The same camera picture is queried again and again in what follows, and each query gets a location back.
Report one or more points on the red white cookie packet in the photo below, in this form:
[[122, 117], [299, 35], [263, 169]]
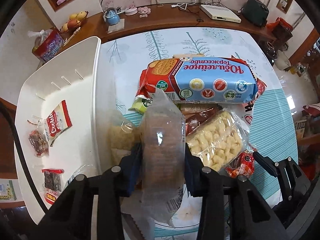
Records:
[[57, 122]]

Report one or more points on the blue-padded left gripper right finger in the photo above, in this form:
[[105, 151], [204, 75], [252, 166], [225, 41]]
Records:
[[192, 169]]

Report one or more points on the white round pot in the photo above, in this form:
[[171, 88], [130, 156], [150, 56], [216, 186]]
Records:
[[282, 62]]

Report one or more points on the white red apple chips bag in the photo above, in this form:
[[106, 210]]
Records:
[[247, 108]]

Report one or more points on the blue red biscuit package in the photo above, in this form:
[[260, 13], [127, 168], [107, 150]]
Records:
[[200, 80]]

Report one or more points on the dark ceramic jar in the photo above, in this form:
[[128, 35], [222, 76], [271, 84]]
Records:
[[269, 51]]

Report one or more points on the large clear blue snack bag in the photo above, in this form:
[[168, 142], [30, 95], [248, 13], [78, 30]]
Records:
[[87, 170]]

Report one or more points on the orange red snack packet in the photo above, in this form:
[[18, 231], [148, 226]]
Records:
[[243, 164]]

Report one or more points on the clear bag puffed corn snacks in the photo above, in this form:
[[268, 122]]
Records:
[[219, 140]]

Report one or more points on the green snack packet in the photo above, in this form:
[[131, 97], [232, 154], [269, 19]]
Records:
[[140, 105]]

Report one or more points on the red gift bag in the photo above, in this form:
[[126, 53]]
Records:
[[281, 30]]

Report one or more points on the bowl of fruit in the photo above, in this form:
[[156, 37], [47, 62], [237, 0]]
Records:
[[74, 22]]

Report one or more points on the clear nut cluster packet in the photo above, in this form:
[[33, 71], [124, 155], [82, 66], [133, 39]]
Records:
[[37, 138]]

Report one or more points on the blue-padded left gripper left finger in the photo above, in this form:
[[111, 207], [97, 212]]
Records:
[[130, 170]]

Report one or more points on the pink small ornament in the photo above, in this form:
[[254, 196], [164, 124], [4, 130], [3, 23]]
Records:
[[143, 11]]

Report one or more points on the white plastic storage bin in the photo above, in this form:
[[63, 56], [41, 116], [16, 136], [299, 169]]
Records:
[[82, 76]]

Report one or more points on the clear bag brown cookies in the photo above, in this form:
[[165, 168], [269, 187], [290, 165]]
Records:
[[162, 133]]

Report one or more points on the dark dates red-trim packet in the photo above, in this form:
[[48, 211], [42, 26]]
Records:
[[52, 184]]

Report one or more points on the brown chocolate snack packet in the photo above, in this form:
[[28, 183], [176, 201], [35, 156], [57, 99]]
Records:
[[197, 113]]

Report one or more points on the white set-top box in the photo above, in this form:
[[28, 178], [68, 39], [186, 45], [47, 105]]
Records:
[[220, 13]]

